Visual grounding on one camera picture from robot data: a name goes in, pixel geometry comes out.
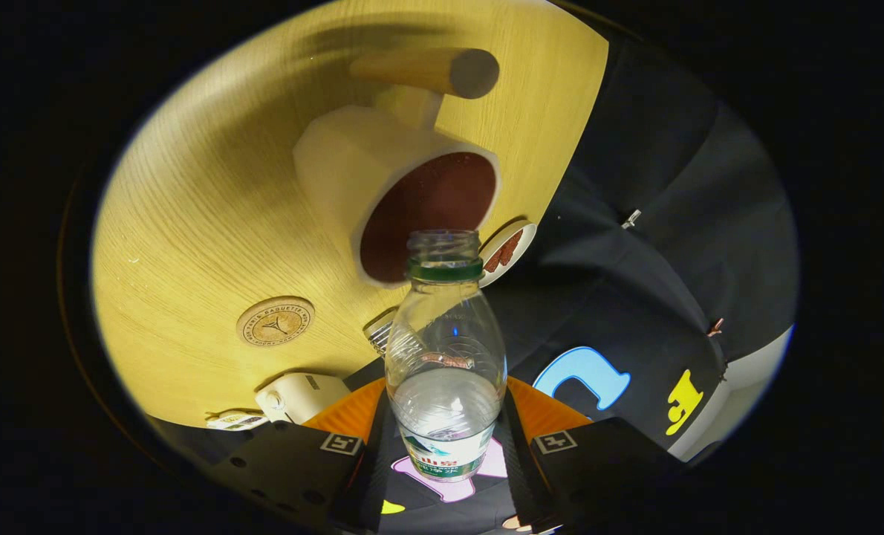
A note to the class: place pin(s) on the copper cloth clip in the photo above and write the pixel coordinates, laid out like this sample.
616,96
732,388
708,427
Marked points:
715,328

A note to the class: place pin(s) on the clear plastic bottle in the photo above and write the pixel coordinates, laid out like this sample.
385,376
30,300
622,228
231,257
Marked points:
446,334

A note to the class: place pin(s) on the white divided bean dish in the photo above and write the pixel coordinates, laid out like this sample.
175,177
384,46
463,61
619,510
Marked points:
238,422

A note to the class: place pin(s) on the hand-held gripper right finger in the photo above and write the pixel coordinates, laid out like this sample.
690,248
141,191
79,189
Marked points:
515,468

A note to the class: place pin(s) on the round cork coaster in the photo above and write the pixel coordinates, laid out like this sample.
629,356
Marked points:
275,323

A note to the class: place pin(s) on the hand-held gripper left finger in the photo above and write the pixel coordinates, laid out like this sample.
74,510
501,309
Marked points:
379,468

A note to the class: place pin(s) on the silver cloth clip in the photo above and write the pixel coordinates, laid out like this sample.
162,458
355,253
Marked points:
631,218

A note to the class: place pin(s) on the brown sausage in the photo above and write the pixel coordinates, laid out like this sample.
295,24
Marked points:
507,249

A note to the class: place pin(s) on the black backdrop cloth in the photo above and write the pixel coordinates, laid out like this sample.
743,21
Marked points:
635,148

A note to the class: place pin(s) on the white toaster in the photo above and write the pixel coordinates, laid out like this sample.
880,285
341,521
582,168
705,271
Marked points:
301,394

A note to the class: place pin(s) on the round white plate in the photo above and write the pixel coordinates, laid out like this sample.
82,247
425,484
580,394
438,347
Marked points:
529,230

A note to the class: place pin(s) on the wooden table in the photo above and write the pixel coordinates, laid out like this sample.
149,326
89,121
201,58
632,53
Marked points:
189,223

